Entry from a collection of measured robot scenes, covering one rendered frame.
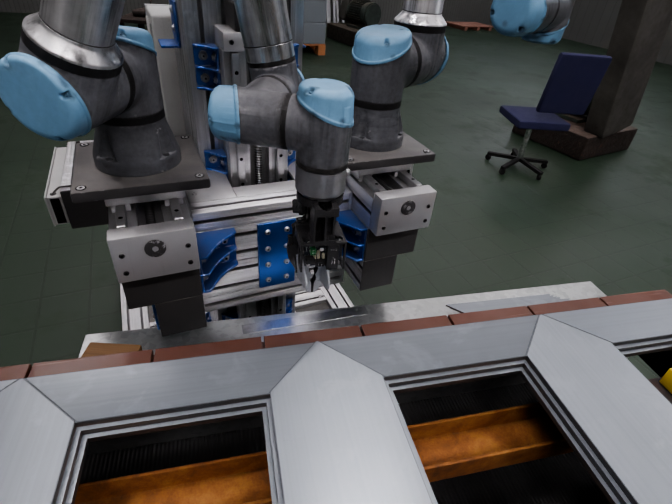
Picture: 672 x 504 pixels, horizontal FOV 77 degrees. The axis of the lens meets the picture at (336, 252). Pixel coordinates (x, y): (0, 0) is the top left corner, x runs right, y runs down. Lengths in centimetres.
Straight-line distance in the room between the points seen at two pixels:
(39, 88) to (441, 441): 82
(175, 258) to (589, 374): 73
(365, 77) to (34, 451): 82
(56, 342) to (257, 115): 167
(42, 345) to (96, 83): 156
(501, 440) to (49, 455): 72
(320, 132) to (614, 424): 61
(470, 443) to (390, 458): 28
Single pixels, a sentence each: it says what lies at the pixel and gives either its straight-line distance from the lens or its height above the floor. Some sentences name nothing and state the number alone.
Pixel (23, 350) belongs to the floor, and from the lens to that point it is 213.
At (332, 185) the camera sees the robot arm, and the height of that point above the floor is 112.
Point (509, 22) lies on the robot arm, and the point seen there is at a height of 132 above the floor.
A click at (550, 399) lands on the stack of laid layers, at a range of 80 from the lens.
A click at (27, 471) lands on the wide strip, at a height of 84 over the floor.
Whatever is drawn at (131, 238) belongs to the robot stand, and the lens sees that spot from 76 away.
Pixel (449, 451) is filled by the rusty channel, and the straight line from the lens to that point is 86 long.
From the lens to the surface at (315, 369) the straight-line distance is 71.
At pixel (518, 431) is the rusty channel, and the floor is 68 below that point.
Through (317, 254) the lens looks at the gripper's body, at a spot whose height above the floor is 101.
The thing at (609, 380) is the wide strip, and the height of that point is 84.
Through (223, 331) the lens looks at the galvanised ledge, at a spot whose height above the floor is 68.
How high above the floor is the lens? 140
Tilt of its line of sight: 36 degrees down
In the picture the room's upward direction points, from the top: 5 degrees clockwise
